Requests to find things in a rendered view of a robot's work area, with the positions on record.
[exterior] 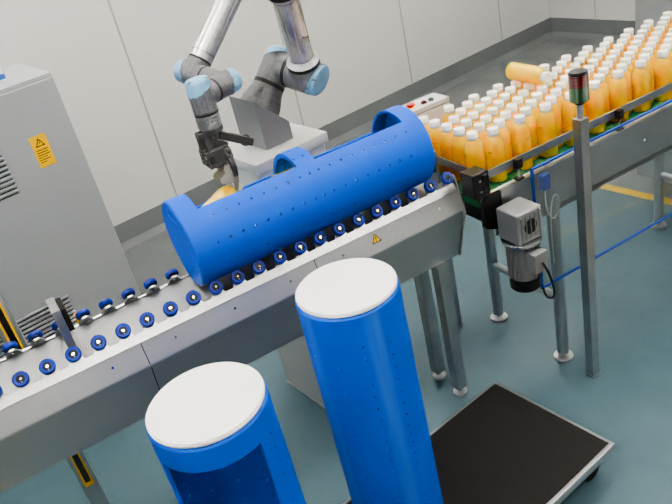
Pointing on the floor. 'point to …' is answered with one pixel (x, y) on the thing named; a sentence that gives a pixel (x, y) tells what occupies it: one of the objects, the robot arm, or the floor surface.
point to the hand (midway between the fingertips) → (235, 183)
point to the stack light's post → (586, 242)
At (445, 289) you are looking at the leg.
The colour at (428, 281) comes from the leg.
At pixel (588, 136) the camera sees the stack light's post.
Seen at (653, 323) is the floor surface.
